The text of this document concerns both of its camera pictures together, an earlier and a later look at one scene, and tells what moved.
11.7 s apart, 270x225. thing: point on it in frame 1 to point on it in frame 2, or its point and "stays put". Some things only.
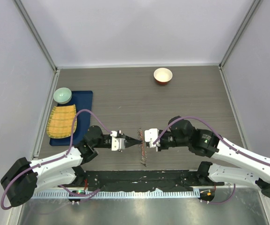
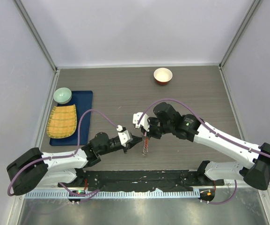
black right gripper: (162, 147) to (150, 133)
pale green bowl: (62, 95) stays put
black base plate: (141, 180) stays put
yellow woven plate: (60, 121) stays put
